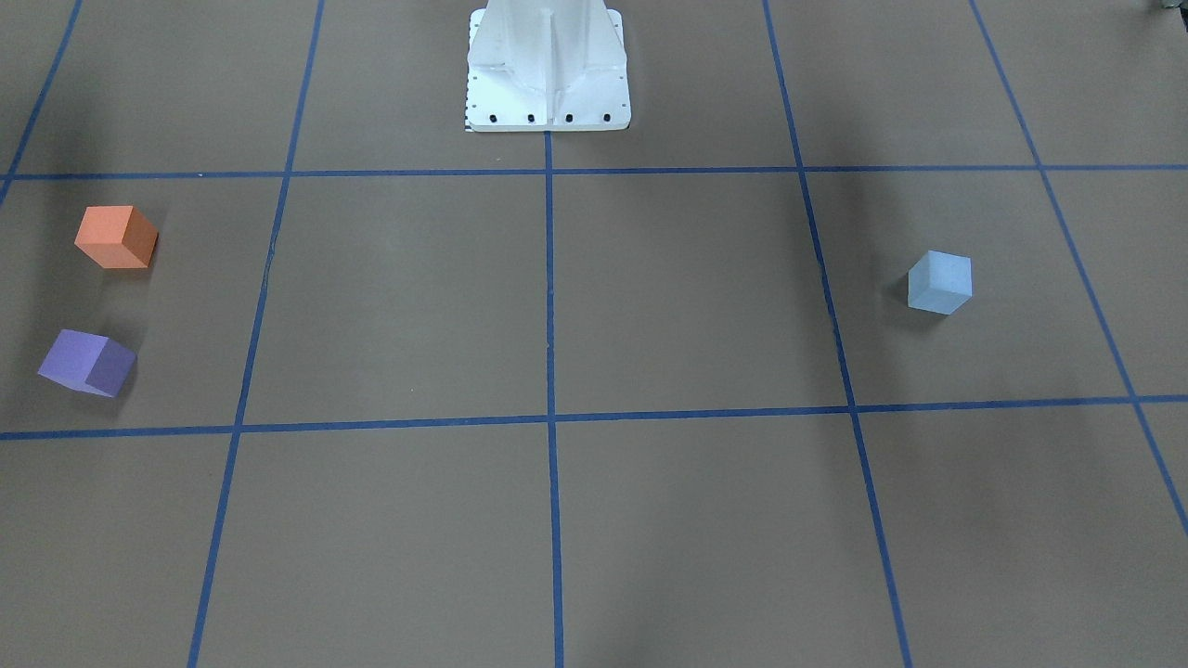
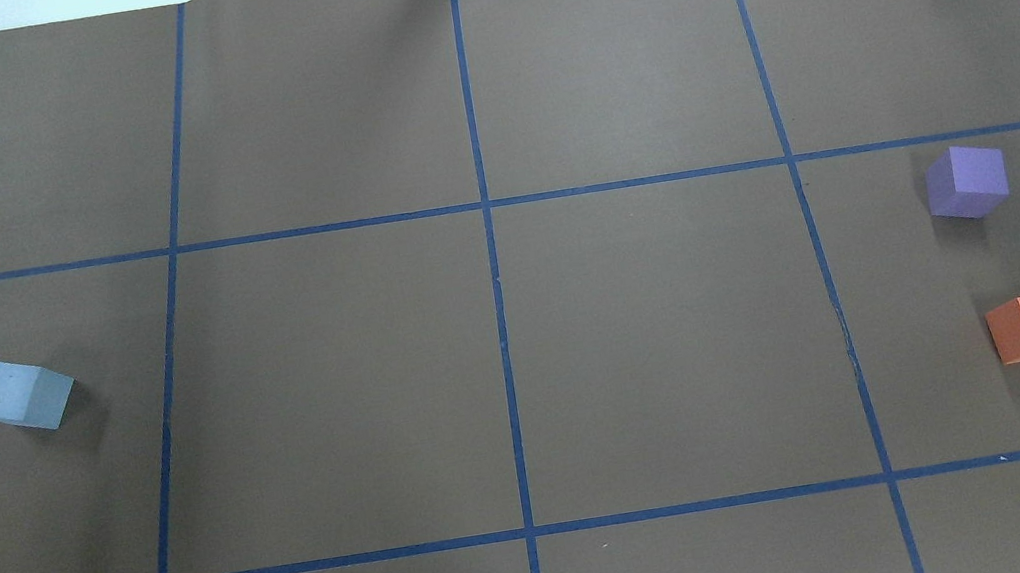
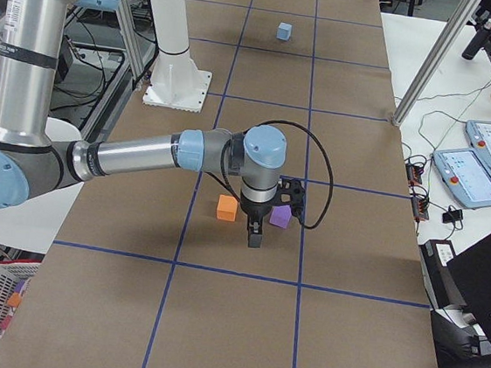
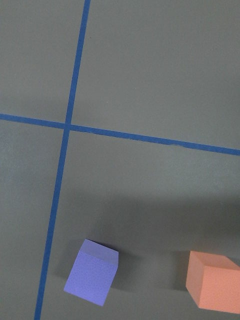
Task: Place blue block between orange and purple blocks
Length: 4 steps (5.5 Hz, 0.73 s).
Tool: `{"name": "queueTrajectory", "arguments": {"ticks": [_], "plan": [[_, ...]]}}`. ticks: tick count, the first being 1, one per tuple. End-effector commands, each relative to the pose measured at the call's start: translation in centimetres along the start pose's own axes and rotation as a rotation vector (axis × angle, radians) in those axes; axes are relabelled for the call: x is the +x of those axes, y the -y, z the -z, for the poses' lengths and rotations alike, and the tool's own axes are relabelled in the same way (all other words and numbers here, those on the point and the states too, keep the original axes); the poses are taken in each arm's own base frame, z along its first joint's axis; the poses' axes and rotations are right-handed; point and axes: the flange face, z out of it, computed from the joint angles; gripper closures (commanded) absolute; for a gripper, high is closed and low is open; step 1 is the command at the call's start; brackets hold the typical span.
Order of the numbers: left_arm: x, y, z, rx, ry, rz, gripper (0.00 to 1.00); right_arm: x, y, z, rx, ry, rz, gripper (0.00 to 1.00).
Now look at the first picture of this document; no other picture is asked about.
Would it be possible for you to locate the light blue foam block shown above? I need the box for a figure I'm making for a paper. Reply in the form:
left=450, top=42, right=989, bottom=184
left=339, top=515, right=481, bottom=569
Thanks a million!
left=906, top=250, right=975, bottom=315

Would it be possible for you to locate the orange foam block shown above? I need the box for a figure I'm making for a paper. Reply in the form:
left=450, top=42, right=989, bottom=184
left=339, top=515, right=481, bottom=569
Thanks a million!
left=72, top=206, right=160, bottom=270

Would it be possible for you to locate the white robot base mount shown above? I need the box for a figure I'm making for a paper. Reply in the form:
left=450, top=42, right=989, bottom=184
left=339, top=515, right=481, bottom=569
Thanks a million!
left=465, top=1, right=632, bottom=133

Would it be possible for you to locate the purple foam block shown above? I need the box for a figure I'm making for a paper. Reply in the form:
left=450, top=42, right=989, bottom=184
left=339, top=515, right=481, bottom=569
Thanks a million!
left=37, top=328, right=135, bottom=398

